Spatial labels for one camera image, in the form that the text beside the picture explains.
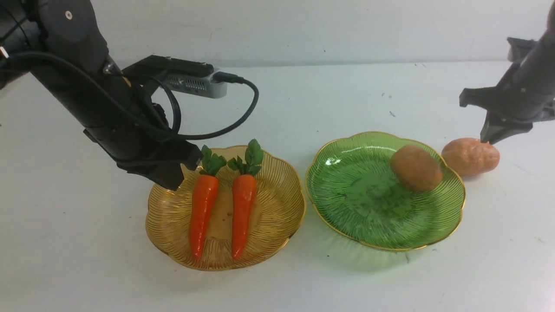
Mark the brown toy potato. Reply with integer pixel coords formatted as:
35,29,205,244
390,145,443,192
441,138,501,176

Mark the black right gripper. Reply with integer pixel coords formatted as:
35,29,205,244
459,37,555,145

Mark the black camera cable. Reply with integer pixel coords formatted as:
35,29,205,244
0,51,260,141

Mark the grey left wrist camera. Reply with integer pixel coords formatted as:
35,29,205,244
122,55,228,99

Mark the amber ribbed plastic plate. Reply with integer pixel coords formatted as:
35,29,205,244
145,150,307,271

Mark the green ribbed plastic plate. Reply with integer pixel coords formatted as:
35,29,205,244
305,132,466,252

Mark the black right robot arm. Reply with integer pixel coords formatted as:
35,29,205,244
459,7,555,144

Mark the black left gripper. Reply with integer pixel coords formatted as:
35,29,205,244
39,59,202,191

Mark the orange toy carrot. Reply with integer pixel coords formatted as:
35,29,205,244
188,145,227,260
227,139,264,260

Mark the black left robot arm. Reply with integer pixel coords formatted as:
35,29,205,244
1,0,202,190

